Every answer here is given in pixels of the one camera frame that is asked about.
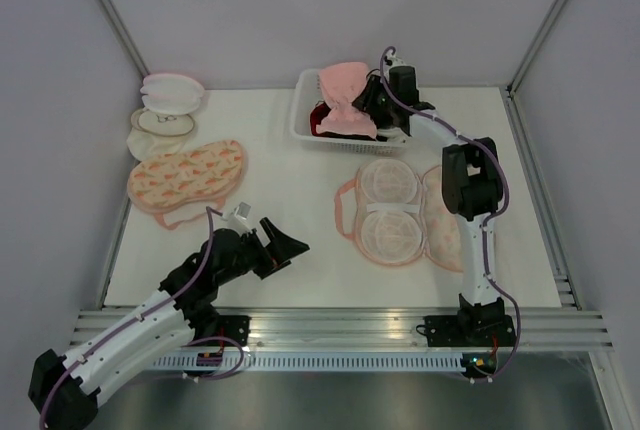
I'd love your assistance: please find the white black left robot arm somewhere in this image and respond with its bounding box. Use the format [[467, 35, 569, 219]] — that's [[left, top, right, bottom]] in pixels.
[[28, 218, 310, 429]]

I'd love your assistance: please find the aluminium rail frame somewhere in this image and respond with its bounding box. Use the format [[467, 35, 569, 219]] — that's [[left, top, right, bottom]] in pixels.
[[69, 307, 614, 351]]

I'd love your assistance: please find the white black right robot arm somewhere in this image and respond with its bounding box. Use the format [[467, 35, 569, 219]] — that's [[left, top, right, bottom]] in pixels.
[[352, 66, 509, 345]]

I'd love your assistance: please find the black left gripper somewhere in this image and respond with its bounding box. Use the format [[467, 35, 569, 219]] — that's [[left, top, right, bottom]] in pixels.
[[216, 217, 309, 286]]

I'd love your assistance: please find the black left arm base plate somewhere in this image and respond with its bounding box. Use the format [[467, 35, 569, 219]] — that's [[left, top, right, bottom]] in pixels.
[[191, 314, 251, 346]]

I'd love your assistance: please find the floral pink mesh laundry bag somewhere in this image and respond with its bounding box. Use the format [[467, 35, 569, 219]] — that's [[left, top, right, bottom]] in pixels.
[[334, 158, 463, 273]]

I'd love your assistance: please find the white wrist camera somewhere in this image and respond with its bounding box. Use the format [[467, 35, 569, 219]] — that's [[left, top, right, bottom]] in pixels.
[[222, 202, 251, 235], [385, 49, 406, 68]]

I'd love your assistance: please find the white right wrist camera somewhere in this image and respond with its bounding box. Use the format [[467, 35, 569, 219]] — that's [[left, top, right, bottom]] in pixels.
[[385, 49, 406, 68]]

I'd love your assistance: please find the pink bra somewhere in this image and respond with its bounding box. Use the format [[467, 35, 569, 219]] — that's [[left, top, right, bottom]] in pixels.
[[311, 62, 377, 141]]

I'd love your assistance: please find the red bra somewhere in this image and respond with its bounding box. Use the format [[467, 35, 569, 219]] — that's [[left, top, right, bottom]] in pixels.
[[309, 102, 331, 137]]

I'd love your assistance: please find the slotted white cable duct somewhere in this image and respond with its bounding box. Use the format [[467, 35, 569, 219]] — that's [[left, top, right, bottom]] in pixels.
[[150, 350, 464, 373]]

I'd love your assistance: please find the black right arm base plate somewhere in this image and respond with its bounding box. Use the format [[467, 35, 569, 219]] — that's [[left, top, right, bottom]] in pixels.
[[423, 315, 516, 348]]

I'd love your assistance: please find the white plastic basket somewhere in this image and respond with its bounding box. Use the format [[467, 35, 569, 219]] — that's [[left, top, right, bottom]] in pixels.
[[289, 69, 408, 156]]

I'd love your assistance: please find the white pink bra wash bag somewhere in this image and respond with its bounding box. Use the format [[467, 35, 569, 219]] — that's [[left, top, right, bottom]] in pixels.
[[140, 73, 205, 115]]

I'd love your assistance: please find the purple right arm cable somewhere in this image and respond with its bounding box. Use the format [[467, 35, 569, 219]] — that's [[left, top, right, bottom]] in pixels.
[[379, 46, 522, 381]]

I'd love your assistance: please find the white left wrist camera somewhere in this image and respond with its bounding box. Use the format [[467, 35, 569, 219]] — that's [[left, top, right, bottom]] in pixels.
[[222, 202, 251, 235]]

